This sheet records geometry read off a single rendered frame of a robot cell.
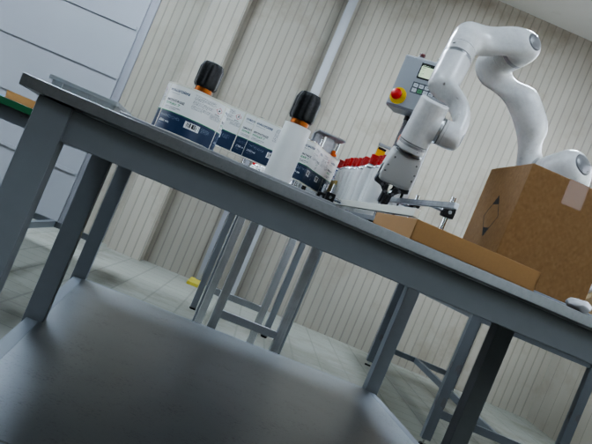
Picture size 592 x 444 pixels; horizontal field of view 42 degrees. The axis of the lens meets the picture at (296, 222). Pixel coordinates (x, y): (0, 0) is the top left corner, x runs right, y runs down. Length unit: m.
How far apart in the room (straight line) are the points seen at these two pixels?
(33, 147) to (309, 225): 0.49
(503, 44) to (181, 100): 0.96
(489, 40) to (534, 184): 0.68
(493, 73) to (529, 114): 0.17
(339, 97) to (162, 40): 1.62
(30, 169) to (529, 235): 1.10
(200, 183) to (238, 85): 5.51
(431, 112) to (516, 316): 0.79
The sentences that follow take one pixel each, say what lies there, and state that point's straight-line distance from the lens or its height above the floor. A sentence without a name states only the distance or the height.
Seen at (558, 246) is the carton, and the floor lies 0.97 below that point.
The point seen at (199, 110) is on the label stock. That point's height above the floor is 0.97.
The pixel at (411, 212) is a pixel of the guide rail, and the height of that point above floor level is 0.90.
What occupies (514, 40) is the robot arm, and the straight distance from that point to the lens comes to 2.42.
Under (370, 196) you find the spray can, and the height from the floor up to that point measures 0.95.
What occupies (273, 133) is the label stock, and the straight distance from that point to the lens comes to 2.63.
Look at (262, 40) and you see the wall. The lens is 6.92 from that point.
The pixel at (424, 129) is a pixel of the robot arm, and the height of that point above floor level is 1.15.
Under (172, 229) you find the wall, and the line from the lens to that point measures 6.80.
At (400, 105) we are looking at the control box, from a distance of 2.69.
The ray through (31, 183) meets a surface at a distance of 1.37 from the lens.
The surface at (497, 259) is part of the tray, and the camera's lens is 1.47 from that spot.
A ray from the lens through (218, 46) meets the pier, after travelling 6.71.
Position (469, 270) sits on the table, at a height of 0.82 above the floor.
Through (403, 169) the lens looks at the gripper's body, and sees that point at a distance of 2.18.
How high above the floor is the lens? 0.77
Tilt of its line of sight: level
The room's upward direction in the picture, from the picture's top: 23 degrees clockwise
